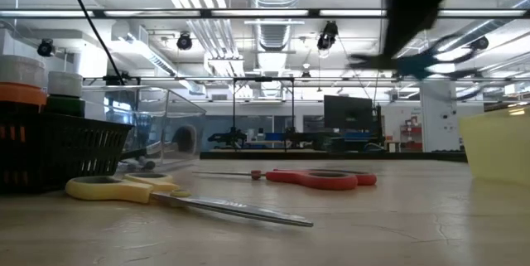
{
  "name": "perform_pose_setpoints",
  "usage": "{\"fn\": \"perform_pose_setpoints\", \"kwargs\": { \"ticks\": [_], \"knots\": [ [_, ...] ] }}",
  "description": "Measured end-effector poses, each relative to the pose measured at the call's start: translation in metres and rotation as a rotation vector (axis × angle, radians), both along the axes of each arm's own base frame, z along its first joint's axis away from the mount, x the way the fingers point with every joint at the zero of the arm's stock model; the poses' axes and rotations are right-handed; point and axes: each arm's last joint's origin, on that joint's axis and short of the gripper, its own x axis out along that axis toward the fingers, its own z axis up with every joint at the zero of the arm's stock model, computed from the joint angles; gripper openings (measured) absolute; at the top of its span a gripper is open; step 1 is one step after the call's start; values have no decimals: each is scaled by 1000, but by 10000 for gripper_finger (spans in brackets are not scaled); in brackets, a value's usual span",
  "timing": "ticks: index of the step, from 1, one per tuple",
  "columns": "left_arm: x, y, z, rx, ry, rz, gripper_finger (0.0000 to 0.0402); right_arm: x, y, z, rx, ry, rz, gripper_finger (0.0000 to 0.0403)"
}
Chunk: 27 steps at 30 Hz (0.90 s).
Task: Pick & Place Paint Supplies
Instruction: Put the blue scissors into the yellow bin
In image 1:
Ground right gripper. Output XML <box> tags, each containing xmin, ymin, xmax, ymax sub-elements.
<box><xmin>349</xmin><ymin>0</ymin><xmax>463</xmax><ymax>71</ymax></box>

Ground red-handled scissors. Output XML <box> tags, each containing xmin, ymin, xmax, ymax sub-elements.
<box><xmin>191</xmin><ymin>167</ymin><xmax>378</xmax><ymax>191</ymax></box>

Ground large round-head paintbrush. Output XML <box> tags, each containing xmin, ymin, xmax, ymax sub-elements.
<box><xmin>123</xmin><ymin>123</ymin><xmax>199</xmax><ymax>172</ymax></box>

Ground yellow-handled scissors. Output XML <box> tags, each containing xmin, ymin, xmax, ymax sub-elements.
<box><xmin>65</xmin><ymin>172</ymin><xmax>315</xmax><ymax>230</ymax></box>

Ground green acrylic paint bottle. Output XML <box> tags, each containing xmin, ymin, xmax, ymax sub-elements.
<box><xmin>44</xmin><ymin>70</ymin><xmax>86</xmax><ymax>119</ymax></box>

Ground orange acrylic paint bottle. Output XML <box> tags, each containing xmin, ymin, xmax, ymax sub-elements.
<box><xmin>0</xmin><ymin>54</ymin><xmax>48</xmax><ymax>114</ymax></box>

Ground black background monitor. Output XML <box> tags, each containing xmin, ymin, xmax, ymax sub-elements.
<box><xmin>323</xmin><ymin>94</ymin><xmax>374</xmax><ymax>131</ymax></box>

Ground red white background cart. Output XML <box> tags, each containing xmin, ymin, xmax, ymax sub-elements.
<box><xmin>399</xmin><ymin>118</ymin><xmax>424</xmax><ymax>152</ymax></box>

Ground white building pillar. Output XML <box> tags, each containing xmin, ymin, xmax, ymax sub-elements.
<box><xmin>419</xmin><ymin>80</ymin><xmax>460</xmax><ymax>152</ymax></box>

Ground background robot workstation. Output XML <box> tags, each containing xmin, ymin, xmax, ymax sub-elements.
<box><xmin>206</xmin><ymin>75</ymin><xmax>388</xmax><ymax>153</ymax></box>

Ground translucent yellow plastic bin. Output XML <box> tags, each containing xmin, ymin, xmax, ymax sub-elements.
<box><xmin>458</xmin><ymin>105</ymin><xmax>530</xmax><ymax>187</ymax></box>

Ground clear plastic bin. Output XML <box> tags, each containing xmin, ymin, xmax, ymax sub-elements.
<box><xmin>80</xmin><ymin>85</ymin><xmax>207</xmax><ymax>168</ymax></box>

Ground black plastic slotted basket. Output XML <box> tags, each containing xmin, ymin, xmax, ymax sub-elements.
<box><xmin>0</xmin><ymin>110</ymin><xmax>135</xmax><ymax>196</ymax></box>

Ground black ceiling cable reel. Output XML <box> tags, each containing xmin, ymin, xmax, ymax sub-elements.
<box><xmin>470</xmin><ymin>36</ymin><xmax>490</xmax><ymax>51</ymax></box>
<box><xmin>316</xmin><ymin>20</ymin><xmax>340</xmax><ymax>51</ymax></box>
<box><xmin>36</xmin><ymin>38</ymin><xmax>55</xmax><ymax>58</ymax></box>
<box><xmin>176</xmin><ymin>32</ymin><xmax>194</xmax><ymax>51</ymax></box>

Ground black overhead frame bar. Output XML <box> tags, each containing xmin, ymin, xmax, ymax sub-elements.
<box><xmin>0</xmin><ymin>7</ymin><xmax>530</xmax><ymax>20</ymax></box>

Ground black aluminium table frame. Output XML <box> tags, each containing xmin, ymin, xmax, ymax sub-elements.
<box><xmin>200</xmin><ymin>150</ymin><xmax>469</xmax><ymax>163</ymax></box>

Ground dark left arm cable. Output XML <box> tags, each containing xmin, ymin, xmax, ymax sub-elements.
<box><xmin>61</xmin><ymin>0</ymin><xmax>126</xmax><ymax>87</ymax></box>

